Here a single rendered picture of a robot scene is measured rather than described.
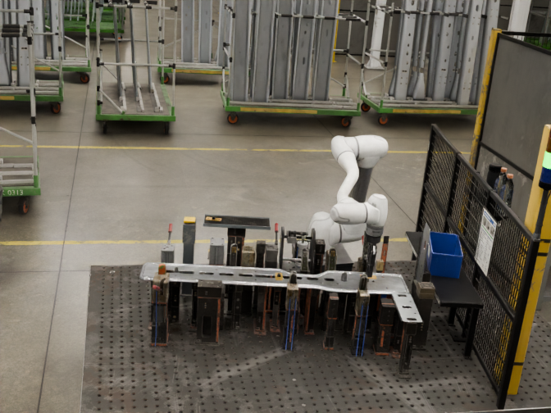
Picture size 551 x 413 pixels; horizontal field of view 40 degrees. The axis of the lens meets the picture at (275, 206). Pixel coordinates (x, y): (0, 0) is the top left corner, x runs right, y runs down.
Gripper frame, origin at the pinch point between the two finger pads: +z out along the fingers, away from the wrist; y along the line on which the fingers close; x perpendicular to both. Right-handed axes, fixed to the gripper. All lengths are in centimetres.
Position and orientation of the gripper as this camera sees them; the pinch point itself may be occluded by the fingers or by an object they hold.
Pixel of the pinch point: (369, 270)
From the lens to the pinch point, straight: 400.9
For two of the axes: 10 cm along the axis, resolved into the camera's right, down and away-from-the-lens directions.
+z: -0.7, 9.3, 3.6
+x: 10.0, 0.5, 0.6
